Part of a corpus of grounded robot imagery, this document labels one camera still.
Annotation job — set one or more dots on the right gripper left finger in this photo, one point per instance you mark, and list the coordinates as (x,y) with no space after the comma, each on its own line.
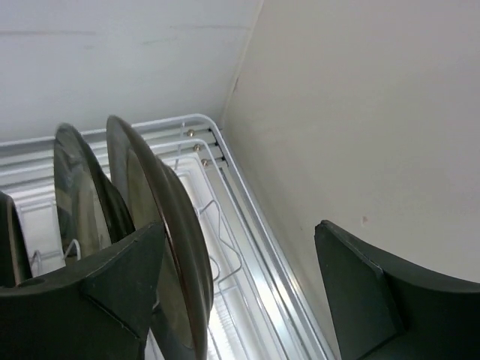
(98,308)

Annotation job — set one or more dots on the white wire dish rack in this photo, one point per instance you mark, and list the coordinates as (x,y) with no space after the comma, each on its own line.
(259,311)

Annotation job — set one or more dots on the striped dark rim plate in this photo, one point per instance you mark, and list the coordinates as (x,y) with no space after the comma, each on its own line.
(91,212)

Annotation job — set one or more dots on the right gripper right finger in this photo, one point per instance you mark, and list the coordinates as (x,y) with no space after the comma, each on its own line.
(385,307)

